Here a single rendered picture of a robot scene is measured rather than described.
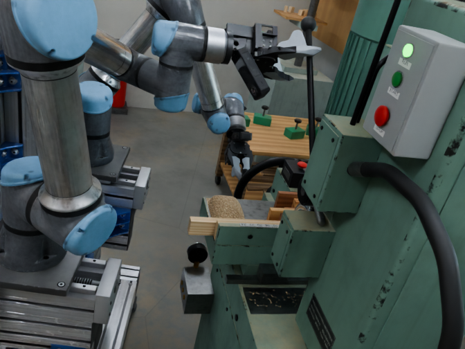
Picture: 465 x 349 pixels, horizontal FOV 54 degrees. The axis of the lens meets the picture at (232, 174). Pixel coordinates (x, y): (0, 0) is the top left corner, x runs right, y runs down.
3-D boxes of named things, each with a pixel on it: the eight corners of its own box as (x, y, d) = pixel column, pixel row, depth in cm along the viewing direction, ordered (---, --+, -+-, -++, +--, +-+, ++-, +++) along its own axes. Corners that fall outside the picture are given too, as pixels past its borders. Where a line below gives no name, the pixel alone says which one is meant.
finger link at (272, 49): (294, 41, 95) (254, 49, 98) (295, 48, 95) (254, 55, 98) (299, 52, 100) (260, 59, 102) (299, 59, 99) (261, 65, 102)
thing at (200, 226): (385, 237, 125) (391, 226, 123) (389, 242, 123) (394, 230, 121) (187, 229, 110) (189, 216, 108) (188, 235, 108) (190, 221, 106)
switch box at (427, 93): (394, 131, 73) (434, 30, 65) (429, 160, 65) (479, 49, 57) (360, 127, 71) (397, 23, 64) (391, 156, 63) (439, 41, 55)
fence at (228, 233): (427, 248, 124) (435, 232, 122) (430, 251, 123) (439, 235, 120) (214, 241, 108) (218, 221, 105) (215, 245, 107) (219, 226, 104)
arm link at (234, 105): (217, 102, 173) (238, 106, 176) (219, 125, 167) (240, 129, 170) (225, 88, 166) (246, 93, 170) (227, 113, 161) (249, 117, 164)
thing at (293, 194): (336, 218, 128) (344, 194, 125) (338, 221, 127) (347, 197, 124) (270, 215, 123) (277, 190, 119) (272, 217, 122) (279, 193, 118)
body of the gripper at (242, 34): (281, 25, 100) (228, 16, 97) (281, 61, 98) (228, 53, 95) (268, 43, 108) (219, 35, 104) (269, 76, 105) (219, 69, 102)
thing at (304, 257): (307, 255, 100) (323, 211, 94) (319, 278, 94) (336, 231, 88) (267, 255, 97) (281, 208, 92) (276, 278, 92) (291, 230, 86)
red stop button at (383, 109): (376, 121, 67) (383, 102, 66) (385, 129, 65) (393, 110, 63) (369, 120, 67) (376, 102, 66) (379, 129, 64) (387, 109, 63)
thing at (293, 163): (317, 172, 138) (322, 155, 136) (331, 190, 129) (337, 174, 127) (277, 168, 135) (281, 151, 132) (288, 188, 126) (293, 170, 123)
